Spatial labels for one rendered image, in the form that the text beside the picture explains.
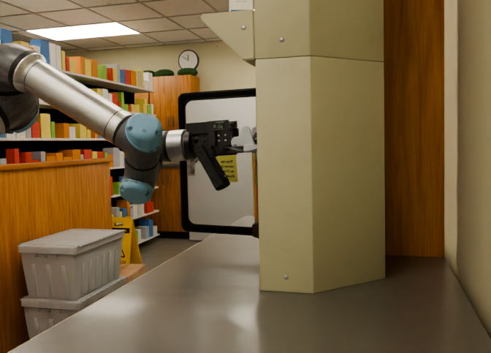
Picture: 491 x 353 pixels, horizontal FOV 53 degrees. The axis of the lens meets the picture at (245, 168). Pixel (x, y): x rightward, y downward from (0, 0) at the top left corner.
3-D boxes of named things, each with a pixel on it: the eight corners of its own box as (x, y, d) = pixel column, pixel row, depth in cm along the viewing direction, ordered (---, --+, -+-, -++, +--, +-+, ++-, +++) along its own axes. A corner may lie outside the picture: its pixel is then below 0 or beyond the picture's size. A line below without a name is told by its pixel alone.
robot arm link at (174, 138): (166, 161, 117) (180, 160, 124) (185, 161, 115) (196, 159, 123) (164, 129, 116) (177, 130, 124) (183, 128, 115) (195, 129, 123)
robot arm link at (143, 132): (1, 13, 113) (177, 118, 104) (8, 52, 121) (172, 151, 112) (-43, 36, 106) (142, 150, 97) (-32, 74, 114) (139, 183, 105)
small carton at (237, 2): (251, 26, 114) (250, -1, 113) (253, 20, 109) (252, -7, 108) (229, 26, 113) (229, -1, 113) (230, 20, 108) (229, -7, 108)
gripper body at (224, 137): (231, 119, 112) (181, 123, 115) (233, 157, 112) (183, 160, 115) (240, 120, 119) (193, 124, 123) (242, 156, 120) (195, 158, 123)
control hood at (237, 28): (284, 78, 130) (283, 40, 130) (254, 59, 99) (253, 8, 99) (242, 80, 133) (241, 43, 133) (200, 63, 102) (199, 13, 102)
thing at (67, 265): (128, 275, 347) (126, 229, 346) (77, 302, 289) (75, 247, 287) (76, 272, 358) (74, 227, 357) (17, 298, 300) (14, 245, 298)
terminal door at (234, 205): (280, 237, 132) (277, 85, 130) (181, 231, 144) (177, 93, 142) (280, 237, 132) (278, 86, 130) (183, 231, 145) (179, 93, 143)
